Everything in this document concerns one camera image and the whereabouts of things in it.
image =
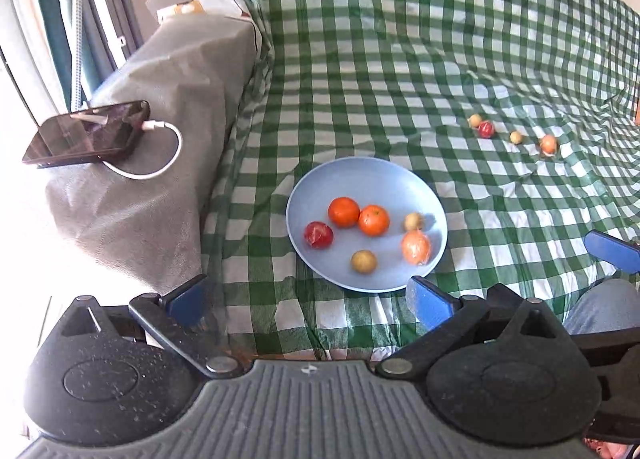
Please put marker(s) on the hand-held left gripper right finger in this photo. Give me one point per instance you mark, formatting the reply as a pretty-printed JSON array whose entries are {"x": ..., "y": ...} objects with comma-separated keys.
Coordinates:
[{"x": 430, "y": 304}]

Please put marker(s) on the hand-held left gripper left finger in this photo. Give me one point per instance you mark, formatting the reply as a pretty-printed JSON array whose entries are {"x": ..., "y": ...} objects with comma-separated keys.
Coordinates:
[{"x": 187, "y": 301}]

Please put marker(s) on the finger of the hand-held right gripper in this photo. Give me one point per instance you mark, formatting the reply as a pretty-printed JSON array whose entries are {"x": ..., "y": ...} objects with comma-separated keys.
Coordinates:
[{"x": 612, "y": 249}]

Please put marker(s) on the plastic-wrapped pale orange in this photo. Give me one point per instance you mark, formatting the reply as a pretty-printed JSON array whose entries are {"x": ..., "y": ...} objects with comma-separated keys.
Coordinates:
[
  {"x": 416, "y": 247},
  {"x": 548, "y": 144}
]

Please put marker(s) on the small yellow-brown fruit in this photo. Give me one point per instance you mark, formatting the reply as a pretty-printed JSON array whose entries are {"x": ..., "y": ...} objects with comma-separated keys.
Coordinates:
[
  {"x": 363, "y": 261},
  {"x": 475, "y": 120},
  {"x": 413, "y": 221},
  {"x": 516, "y": 137}
]

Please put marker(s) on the small red fruit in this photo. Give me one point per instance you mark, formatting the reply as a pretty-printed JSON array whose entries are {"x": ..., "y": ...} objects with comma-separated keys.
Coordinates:
[
  {"x": 318, "y": 234},
  {"x": 486, "y": 129}
]

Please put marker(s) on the light blue plate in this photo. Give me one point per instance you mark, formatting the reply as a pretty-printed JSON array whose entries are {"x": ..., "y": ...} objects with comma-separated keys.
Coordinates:
[{"x": 365, "y": 184}]

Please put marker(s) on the person's leg in jeans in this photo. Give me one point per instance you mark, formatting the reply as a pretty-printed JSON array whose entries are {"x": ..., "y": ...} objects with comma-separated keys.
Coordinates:
[{"x": 605, "y": 306}]

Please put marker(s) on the black smartphone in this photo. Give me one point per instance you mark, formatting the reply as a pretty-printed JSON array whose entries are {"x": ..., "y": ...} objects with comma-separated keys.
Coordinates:
[{"x": 87, "y": 134}]

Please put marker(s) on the grey covered furniture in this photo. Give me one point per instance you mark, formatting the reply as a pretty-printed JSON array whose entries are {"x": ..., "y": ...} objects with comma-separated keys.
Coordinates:
[{"x": 175, "y": 84}]

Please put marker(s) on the green checkered cloth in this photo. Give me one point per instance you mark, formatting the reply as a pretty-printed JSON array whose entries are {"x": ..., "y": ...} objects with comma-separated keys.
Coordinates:
[{"x": 380, "y": 49}]

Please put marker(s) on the small yellow white box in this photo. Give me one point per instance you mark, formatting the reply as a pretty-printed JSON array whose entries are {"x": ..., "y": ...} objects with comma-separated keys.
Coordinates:
[{"x": 185, "y": 8}]

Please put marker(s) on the white window frame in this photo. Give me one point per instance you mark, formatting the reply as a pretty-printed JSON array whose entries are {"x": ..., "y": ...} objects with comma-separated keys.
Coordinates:
[{"x": 20, "y": 34}]

